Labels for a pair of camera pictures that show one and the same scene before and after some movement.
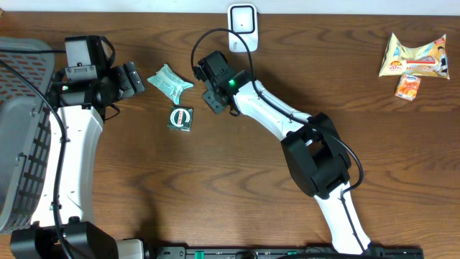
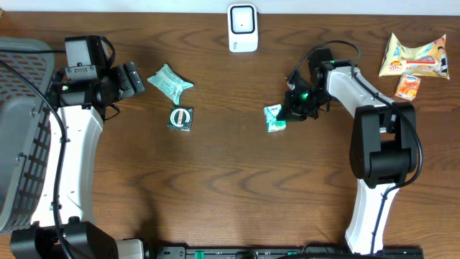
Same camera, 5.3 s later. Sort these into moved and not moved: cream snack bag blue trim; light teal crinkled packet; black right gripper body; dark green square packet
Moved: black right gripper body
Not moved: dark green square packet; light teal crinkled packet; cream snack bag blue trim
